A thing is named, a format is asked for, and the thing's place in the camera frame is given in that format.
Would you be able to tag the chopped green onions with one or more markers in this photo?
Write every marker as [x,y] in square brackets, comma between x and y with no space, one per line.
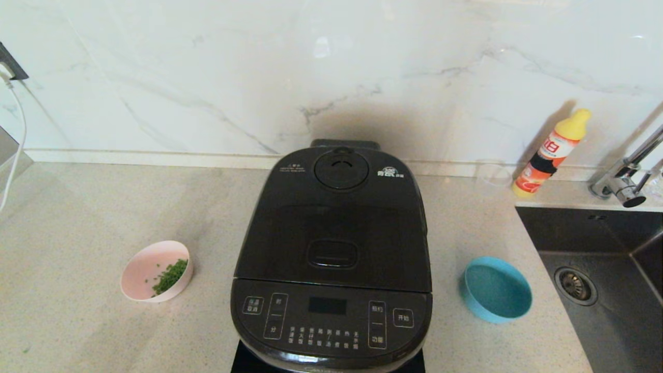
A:
[170,277]

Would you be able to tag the blue bowl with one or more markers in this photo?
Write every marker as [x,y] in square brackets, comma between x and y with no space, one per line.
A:
[494,290]

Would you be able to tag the pink bowl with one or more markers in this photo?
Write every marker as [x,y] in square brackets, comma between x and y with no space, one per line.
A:
[142,269]

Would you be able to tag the clear glass cup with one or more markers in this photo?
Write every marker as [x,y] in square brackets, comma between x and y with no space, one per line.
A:
[494,175]

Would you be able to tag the black glass cooktop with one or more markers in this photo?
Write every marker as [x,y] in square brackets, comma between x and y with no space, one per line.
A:
[242,366]

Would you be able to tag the yellow orange detergent bottle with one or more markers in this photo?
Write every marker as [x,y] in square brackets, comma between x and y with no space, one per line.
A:
[551,153]

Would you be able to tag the round metal sink drain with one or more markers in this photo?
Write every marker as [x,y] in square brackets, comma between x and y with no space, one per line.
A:
[575,285]

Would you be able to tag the chrome faucet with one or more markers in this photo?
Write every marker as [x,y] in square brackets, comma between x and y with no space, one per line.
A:
[621,181]

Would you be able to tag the dark steel sink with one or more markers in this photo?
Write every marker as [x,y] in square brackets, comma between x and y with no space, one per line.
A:
[611,336]

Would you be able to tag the dark wall socket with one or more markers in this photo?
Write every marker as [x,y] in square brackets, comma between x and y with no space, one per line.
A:
[11,65]

